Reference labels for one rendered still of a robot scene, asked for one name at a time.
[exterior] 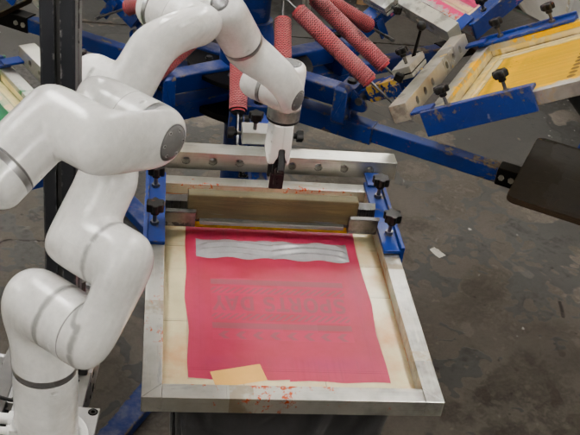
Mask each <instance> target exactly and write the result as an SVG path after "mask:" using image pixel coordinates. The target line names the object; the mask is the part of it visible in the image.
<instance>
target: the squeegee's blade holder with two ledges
mask: <svg viewBox="0 0 580 435"><path fill-rule="evenodd" d="M199 224H207V225H227V226H247V227H267V228H287V229H307V230H344V225H343V224H315V223H295V222H275V221H255V220H236V219H216V218H200V219H199Z"/></svg>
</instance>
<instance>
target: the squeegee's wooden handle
mask: <svg viewBox="0 0 580 435"><path fill-rule="evenodd" d="M358 207H359V201H358V197H350V196H331V195H313V194H296V193H277V192H243V191H225V190H206V189H188V196H187V209H194V210H196V218H195V221H199V219H200V218H216V219H236V220H255V221H275V222H295V223H315V224H343V225H344V228H347V227H348V222H349V217H357V213H358Z"/></svg>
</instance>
